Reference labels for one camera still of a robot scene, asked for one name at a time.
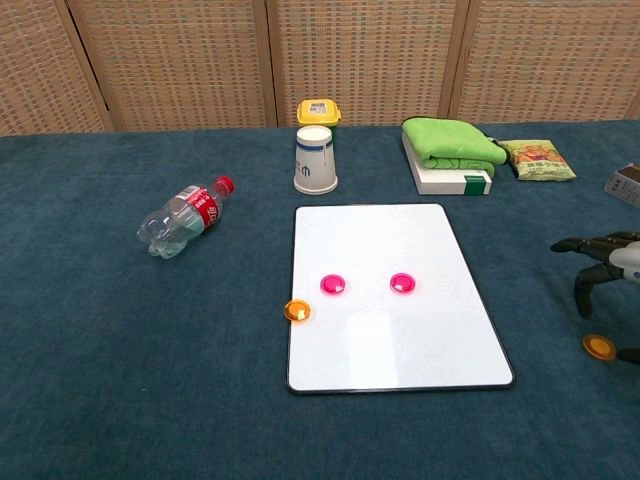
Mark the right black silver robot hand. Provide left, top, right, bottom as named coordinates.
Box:
left=549, top=230, right=640, bottom=365

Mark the orange round magnet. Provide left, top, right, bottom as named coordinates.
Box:
left=581, top=333, right=618, bottom=362
left=283, top=298, right=312, bottom=325

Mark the pink round magnet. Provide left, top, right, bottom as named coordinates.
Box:
left=319, top=273, right=348, bottom=298
left=389, top=272, right=417, bottom=296

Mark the green towel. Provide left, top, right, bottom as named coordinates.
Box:
left=402, top=116, right=510, bottom=179

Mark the white magnetic board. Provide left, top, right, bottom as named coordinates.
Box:
left=285, top=202, right=516, bottom=396

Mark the black gold small box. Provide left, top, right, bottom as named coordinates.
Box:
left=603, top=163, right=640, bottom=210

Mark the green snack packet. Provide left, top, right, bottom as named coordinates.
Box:
left=499, top=139, right=577, bottom=182

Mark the white green cardboard box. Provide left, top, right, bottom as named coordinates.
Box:
left=401, top=134, right=494, bottom=196

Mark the white paper cup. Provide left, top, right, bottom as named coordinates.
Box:
left=292, top=125, right=340, bottom=196

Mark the woven folding screen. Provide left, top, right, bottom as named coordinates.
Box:
left=0, top=0, right=640, bottom=137

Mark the yellow-lid green container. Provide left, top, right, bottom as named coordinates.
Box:
left=295, top=98, right=343, bottom=142

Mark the clear red-label plastic bottle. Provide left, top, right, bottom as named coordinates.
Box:
left=137, top=175, right=237, bottom=260

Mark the dark blue table cloth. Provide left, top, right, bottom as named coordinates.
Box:
left=0, top=119, right=640, bottom=480

